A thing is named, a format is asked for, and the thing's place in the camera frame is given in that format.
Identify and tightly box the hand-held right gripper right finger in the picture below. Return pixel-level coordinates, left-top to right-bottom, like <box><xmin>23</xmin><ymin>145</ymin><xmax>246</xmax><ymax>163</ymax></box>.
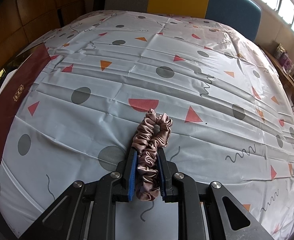
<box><xmin>158</xmin><ymin>147</ymin><xmax>270</xmax><ymax>240</ymax></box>

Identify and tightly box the patterned white tablecloth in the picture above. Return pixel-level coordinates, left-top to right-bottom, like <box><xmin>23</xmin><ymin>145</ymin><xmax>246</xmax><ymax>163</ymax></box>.
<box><xmin>0</xmin><ymin>10</ymin><xmax>294</xmax><ymax>240</ymax></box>

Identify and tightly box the gold tin box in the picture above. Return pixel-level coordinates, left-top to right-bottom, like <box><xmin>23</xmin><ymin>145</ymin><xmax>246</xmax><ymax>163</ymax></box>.
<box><xmin>0</xmin><ymin>42</ymin><xmax>51</xmax><ymax>167</ymax></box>

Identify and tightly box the wooden wardrobe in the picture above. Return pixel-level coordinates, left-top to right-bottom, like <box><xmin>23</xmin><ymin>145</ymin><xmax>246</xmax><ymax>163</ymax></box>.
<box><xmin>0</xmin><ymin>0</ymin><xmax>95</xmax><ymax>80</ymax></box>

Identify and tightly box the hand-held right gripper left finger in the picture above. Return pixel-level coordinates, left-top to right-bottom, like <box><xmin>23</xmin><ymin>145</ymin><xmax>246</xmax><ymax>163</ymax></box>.
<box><xmin>18</xmin><ymin>148</ymin><xmax>139</xmax><ymax>240</ymax></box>

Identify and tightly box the dark green small box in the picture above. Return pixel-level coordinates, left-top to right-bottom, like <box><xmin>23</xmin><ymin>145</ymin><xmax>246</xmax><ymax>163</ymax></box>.
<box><xmin>273</xmin><ymin>44</ymin><xmax>285</xmax><ymax>60</ymax></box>

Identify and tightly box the pink satin scrunchie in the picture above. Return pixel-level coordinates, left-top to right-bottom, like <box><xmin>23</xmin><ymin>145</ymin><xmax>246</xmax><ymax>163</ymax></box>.
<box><xmin>131</xmin><ymin>108</ymin><xmax>173</xmax><ymax>202</ymax></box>

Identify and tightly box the wooden windowsill shelf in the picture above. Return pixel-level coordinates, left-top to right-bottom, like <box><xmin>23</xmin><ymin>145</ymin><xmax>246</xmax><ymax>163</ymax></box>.
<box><xmin>262</xmin><ymin>45</ymin><xmax>294</xmax><ymax>110</ymax></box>

